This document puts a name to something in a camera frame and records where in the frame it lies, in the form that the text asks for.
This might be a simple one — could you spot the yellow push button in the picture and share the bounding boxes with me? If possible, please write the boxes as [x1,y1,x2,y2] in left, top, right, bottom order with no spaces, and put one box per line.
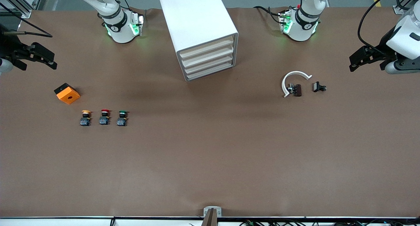
[79,110,92,127]

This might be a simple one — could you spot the red push button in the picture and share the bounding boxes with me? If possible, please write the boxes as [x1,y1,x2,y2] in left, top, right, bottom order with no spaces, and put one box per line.
[99,109,111,125]

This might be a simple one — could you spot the green push button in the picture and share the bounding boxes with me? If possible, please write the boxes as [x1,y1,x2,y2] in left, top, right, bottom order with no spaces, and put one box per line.
[116,110,129,127]

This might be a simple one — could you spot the white drawer cabinet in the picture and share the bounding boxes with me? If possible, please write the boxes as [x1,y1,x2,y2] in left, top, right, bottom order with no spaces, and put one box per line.
[158,0,239,82]

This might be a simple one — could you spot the orange box with hole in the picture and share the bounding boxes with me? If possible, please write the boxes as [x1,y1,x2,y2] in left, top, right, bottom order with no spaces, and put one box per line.
[54,83,81,105]

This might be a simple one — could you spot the white curved plastic piece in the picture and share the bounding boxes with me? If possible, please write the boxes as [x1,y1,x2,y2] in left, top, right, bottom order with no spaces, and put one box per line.
[282,71,312,98]

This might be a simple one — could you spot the dark brown connector block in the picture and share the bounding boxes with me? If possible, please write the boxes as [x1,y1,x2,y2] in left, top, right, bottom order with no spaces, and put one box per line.
[287,83,303,97]

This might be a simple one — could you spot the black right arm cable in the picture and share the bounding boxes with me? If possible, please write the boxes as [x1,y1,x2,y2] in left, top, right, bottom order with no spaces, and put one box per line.
[0,3,53,38]

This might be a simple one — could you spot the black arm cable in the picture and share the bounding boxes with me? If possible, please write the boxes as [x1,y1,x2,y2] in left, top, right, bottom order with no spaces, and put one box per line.
[0,3,53,38]
[357,0,398,52]

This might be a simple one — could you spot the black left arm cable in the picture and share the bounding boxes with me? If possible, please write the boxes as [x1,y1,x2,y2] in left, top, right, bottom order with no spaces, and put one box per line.
[357,0,398,52]

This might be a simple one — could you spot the aluminium frame profile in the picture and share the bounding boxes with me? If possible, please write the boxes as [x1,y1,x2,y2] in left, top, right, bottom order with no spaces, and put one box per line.
[393,0,414,15]
[0,0,45,19]

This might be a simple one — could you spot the black base cables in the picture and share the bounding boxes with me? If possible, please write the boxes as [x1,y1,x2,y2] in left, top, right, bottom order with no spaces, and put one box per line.
[254,6,283,23]

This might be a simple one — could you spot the black cable bundle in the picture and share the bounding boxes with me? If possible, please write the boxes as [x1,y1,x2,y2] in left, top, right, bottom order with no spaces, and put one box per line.
[239,219,420,226]

